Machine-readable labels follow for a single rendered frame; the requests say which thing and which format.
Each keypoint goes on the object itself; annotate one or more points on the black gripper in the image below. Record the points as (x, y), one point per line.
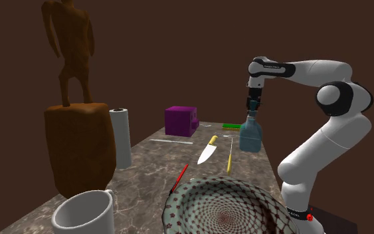
(254, 93)

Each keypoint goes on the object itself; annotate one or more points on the blue glass bottle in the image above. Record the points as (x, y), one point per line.
(250, 136)

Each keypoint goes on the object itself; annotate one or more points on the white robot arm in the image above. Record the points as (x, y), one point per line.
(342, 136)

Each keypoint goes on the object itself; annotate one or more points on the green and yellow sponge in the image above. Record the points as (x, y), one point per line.
(231, 126)

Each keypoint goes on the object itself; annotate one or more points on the small silver spoon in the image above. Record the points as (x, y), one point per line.
(205, 125)

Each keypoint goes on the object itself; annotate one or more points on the purple cube box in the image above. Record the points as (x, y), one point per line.
(179, 121)

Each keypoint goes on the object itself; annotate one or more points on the grey flat ruler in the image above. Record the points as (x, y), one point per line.
(171, 141)

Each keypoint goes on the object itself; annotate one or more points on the red pen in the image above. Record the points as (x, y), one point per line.
(179, 179)

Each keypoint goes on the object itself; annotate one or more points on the patterned pale green bowl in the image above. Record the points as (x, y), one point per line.
(225, 207)

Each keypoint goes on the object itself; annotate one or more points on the white paper towel roll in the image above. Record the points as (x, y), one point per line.
(122, 139)

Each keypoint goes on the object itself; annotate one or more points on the brown wooden figure statue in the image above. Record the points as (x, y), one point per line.
(76, 142)

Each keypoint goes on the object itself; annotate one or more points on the white mug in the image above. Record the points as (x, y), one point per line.
(86, 214)

